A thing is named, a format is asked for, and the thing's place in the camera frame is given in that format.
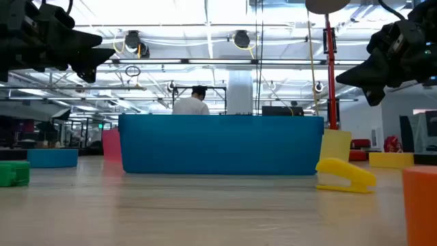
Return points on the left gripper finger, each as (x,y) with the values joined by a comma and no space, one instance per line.
(78,42)
(92,61)

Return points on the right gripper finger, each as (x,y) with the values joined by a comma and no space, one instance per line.
(375,95)
(370,71)

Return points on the yellow tape roll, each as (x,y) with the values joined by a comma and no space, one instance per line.
(391,160)

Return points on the yellow staple remover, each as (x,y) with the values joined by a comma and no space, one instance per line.
(341,169)

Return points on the blue tape roll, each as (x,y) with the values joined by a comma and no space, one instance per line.
(51,159)

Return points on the orange tape roll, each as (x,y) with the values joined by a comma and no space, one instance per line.
(421,205)

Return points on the green staple remover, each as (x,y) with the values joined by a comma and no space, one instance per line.
(15,174)

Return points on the dark background display panel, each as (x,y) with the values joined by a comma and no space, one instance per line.
(406,133)

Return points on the red background seat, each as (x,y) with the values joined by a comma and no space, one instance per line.
(361,143)

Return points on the red bag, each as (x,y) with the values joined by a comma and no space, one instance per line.
(392,145)

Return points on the yellow plastic tray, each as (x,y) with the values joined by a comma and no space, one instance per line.
(336,145)

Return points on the red plastic tray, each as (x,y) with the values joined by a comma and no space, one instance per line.
(111,147)

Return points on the black background monitor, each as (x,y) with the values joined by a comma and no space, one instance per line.
(281,111)

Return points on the person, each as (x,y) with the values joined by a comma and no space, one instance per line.
(191,106)

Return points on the white building column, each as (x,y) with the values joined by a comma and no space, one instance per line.
(240,92)

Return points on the blue plastic tray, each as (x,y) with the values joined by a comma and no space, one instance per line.
(222,147)

